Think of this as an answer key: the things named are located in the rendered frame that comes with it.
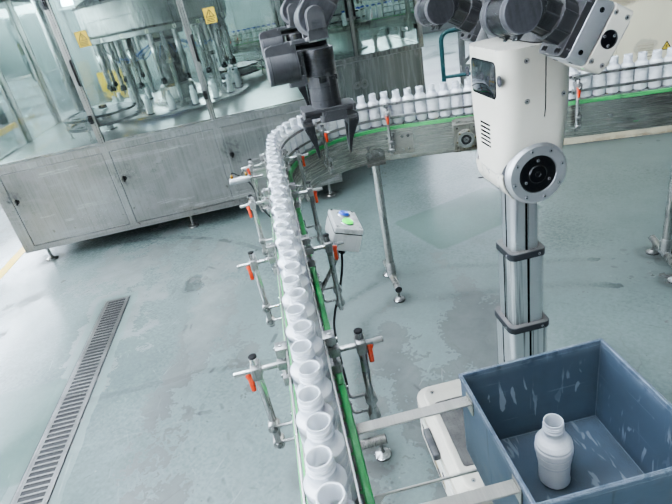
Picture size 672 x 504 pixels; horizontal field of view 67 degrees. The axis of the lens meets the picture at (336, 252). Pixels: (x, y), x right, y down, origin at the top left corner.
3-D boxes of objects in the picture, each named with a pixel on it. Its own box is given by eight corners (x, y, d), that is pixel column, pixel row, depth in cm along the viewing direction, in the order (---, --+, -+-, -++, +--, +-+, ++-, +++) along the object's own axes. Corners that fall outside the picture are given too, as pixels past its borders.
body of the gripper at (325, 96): (357, 112, 96) (351, 71, 93) (304, 123, 96) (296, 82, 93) (351, 106, 102) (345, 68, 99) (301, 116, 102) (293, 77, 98)
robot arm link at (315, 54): (334, 39, 91) (328, 38, 96) (296, 47, 90) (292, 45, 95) (340, 79, 94) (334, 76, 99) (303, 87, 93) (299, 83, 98)
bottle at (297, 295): (331, 354, 110) (316, 290, 102) (310, 369, 107) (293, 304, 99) (315, 343, 114) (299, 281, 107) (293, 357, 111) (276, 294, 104)
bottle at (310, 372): (317, 459, 86) (296, 385, 79) (306, 434, 91) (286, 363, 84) (350, 444, 88) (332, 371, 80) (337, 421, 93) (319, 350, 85)
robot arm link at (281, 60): (323, 2, 87) (315, 7, 95) (256, 15, 86) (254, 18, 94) (335, 75, 92) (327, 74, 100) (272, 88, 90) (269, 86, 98)
